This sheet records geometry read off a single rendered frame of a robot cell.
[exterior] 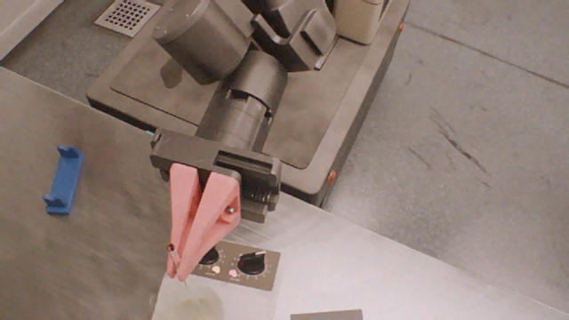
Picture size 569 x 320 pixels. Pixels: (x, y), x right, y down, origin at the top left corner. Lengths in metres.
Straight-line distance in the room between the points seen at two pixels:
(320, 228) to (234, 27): 0.34
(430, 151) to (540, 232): 0.46
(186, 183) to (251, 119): 0.08
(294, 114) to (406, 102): 0.67
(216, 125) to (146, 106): 0.91
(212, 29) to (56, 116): 0.47
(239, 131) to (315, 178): 0.77
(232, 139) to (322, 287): 0.31
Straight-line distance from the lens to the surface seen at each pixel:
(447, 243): 1.56
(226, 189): 0.35
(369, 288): 0.64
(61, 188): 0.72
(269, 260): 0.59
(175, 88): 1.30
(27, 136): 0.81
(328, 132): 1.22
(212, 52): 0.39
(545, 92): 2.11
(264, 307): 0.53
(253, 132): 0.39
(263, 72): 0.42
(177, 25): 0.38
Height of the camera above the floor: 1.35
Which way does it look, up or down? 58 degrees down
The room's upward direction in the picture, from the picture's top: 6 degrees clockwise
